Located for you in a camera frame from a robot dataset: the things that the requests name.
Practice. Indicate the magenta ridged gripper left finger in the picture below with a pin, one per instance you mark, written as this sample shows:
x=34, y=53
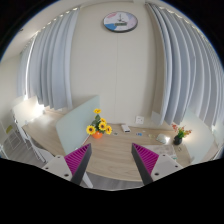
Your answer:
x=72, y=167

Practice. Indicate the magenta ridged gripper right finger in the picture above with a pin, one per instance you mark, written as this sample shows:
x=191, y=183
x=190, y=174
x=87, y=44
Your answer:
x=153, y=166

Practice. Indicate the patterned towel on table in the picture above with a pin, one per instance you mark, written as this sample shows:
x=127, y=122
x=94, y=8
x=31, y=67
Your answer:
x=163, y=149

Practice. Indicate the pale green desk divider panel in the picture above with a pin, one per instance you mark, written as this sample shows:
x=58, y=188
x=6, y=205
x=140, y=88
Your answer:
x=71, y=128

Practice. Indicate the white chair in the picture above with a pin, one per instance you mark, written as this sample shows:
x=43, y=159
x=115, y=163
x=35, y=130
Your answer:
x=41, y=154

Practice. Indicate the small white box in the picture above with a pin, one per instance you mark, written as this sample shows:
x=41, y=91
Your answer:
x=125, y=128

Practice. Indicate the orange flowers in black vase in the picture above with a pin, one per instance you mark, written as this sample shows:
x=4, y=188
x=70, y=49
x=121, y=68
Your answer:
x=181, y=133

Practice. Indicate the sunflower bouquet in orange pot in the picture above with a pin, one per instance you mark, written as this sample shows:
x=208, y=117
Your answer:
x=99, y=126

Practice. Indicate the right pale desk divider panel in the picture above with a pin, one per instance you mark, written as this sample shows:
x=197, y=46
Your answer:
x=200, y=141

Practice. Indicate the right grey curtain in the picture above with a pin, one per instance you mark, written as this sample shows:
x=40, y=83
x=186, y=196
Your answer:
x=189, y=73

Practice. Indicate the grey curtain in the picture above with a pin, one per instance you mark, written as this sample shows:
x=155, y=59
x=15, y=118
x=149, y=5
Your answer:
x=44, y=69
x=189, y=73

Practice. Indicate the left grey curtain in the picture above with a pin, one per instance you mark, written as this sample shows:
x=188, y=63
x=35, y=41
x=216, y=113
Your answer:
x=44, y=69

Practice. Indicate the white wall socket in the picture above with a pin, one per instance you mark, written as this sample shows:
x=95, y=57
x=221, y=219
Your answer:
x=139, y=120

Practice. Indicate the round wall clock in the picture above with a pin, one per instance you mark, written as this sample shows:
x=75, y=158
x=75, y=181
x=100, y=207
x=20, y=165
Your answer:
x=120, y=22

